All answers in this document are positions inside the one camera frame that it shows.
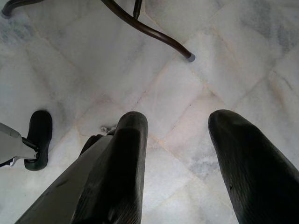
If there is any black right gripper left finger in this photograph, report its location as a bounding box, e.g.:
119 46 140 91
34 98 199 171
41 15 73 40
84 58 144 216
71 111 149 224

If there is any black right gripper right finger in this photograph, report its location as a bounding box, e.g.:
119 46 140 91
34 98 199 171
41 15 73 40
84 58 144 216
208 109 299 224

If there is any robot right black foot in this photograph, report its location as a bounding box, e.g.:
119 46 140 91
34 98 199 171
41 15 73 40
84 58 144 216
79 129 117 158

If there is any robot left silver leg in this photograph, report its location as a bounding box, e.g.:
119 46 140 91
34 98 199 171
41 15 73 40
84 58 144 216
0 123 40 168

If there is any dark curved metal chair leg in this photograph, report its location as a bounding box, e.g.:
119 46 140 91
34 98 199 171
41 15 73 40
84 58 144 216
101 0 196 63
1 0 28 18

